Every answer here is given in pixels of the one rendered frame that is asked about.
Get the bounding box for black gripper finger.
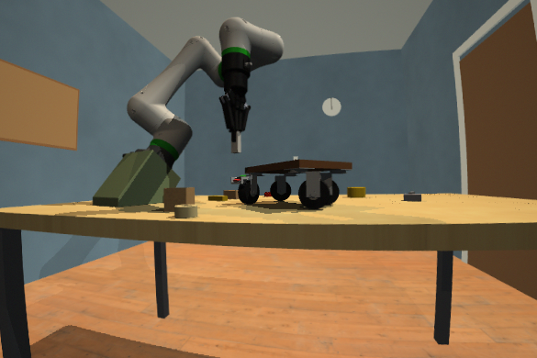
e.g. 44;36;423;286
237;97;251;153
219;95;240;153

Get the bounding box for wooden dolly with caster wheels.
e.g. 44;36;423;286
231;160;352;209

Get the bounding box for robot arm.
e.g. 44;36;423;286
127;17;284;169

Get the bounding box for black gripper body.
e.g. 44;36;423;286
224;72;248;108

